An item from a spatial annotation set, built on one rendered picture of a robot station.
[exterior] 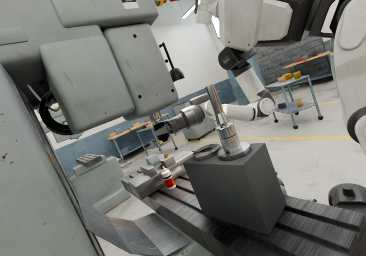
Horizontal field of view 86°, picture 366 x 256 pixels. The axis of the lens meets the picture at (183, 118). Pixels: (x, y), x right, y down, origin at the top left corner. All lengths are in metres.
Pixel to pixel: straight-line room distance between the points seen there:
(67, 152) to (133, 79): 6.61
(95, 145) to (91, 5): 6.69
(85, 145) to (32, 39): 6.65
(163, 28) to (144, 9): 8.58
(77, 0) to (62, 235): 0.62
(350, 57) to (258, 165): 0.45
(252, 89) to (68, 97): 0.74
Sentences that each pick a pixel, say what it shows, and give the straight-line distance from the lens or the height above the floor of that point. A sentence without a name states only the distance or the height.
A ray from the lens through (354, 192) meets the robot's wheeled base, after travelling 1.26.
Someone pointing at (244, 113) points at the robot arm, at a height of 1.15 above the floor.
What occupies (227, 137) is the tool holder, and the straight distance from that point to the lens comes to 0.51.
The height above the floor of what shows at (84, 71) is 1.50.
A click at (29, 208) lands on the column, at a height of 1.24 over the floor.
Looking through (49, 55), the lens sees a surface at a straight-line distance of 0.66.
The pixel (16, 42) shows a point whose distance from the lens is 0.68.
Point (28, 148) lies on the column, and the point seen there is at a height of 1.35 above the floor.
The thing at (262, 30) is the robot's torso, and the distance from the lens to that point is 0.80.
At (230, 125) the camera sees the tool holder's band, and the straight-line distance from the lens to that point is 0.51.
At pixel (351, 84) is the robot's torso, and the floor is 1.16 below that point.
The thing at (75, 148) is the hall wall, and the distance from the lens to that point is 7.24.
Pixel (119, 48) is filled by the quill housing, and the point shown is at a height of 1.55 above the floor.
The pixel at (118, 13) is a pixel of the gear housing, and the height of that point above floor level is 1.65.
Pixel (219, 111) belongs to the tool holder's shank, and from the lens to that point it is 0.51.
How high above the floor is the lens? 1.33
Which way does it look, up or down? 7 degrees down
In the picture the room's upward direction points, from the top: 22 degrees counter-clockwise
